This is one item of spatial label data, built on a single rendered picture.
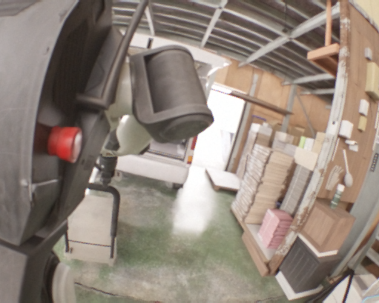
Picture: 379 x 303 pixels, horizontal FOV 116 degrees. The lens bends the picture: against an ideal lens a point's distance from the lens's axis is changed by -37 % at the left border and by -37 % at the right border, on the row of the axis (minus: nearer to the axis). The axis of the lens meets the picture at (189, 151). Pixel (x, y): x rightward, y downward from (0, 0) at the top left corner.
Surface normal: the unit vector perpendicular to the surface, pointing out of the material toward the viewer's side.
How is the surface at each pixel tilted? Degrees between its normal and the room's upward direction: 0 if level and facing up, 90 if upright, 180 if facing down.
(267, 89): 90
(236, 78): 90
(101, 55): 71
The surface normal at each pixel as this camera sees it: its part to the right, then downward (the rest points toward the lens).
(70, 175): 0.32, -0.07
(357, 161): 0.08, 0.22
